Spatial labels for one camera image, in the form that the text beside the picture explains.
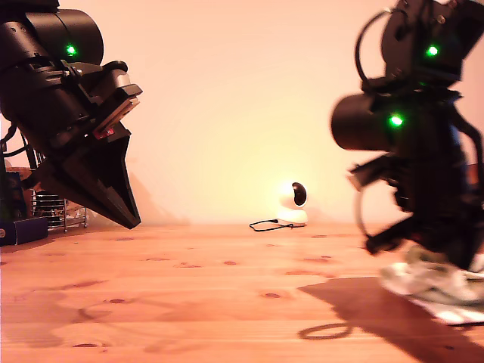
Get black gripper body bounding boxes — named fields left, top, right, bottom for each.
left=0, top=66, right=144, bottom=190

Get cream pink striped tea towel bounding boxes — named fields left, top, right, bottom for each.
left=380, top=244, right=484, bottom=326

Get dark blue box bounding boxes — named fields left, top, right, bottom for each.
left=0, top=218, right=48, bottom=247

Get metal wire utensil holder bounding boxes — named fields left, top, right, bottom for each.
left=32, top=188, right=88, bottom=232

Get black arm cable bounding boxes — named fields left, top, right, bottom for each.
left=0, top=123, right=43, bottom=190
left=448, top=109, right=484, bottom=169

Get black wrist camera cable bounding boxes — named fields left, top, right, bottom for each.
left=353, top=7, right=396, bottom=244

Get thin black power cable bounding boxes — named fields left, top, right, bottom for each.
left=248, top=218, right=295, bottom=233

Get white round security camera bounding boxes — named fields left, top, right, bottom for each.
left=275, top=180, right=309, bottom=227

